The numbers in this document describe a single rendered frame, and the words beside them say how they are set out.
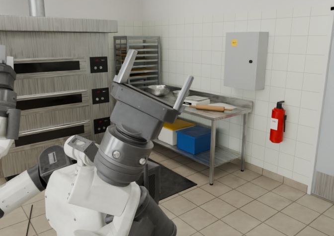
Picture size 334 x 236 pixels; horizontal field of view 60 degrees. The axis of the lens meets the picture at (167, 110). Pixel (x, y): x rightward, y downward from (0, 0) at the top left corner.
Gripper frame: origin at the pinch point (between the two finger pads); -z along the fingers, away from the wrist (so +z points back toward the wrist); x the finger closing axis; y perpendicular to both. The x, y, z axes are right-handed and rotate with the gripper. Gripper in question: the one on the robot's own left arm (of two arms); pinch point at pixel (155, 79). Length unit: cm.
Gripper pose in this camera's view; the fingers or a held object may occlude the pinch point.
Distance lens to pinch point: 49.5
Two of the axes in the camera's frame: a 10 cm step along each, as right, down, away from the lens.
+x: -8.9, -4.2, 1.4
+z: -4.0, 9.0, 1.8
